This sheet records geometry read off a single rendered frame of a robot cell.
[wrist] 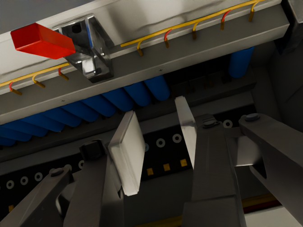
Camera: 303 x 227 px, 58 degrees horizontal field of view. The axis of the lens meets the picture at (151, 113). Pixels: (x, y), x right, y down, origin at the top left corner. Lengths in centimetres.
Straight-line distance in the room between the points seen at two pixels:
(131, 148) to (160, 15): 9
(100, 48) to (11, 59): 7
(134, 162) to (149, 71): 8
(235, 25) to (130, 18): 8
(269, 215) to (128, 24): 15
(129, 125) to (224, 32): 10
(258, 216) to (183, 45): 12
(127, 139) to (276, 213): 10
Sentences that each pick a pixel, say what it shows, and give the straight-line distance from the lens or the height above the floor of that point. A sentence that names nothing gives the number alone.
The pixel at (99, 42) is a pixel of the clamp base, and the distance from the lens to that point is 19.
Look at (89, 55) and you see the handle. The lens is 17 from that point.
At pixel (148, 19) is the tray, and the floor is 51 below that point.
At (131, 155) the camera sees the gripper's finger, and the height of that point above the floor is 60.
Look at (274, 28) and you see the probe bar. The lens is 22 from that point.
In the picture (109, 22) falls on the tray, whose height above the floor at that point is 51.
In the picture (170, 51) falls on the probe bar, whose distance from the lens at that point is 21.
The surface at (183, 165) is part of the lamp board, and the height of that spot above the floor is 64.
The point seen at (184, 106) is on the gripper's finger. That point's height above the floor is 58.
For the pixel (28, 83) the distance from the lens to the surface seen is 24.
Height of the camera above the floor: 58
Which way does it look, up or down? level
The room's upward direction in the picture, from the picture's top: 164 degrees clockwise
